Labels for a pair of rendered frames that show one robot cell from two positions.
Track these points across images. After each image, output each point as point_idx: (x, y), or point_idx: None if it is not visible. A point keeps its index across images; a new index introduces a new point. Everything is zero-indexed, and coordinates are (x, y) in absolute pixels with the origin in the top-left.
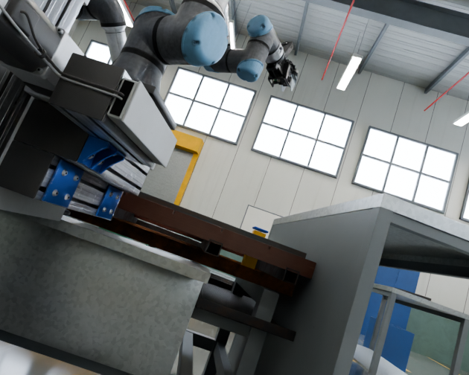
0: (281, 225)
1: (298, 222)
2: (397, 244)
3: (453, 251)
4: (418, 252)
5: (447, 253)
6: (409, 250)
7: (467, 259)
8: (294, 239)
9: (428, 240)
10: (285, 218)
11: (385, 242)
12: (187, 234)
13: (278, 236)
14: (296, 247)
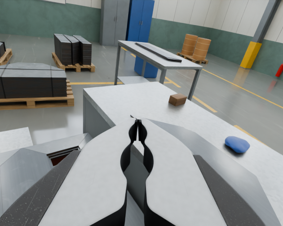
0: (99, 115)
1: (132, 153)
2: (219, 136)
3: None
4: (231, 131)
5: (268, 155)
6: (223, 129)
7: (280, 155)
8: (131, 172)
9: (276, 182)
10: (103, 113)
11: (208, 132)
12: None
13: (101, 129)
14: (139, 190)
